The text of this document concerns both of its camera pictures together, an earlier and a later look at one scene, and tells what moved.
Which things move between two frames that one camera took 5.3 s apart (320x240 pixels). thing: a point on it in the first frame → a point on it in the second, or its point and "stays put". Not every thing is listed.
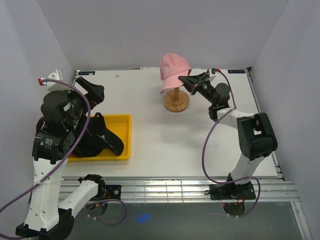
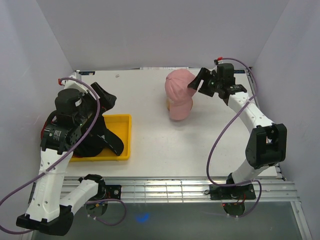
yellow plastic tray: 120,125 stays put
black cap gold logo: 97,137 stays put
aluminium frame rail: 165,189 stays put
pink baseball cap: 172,66 → 179,95
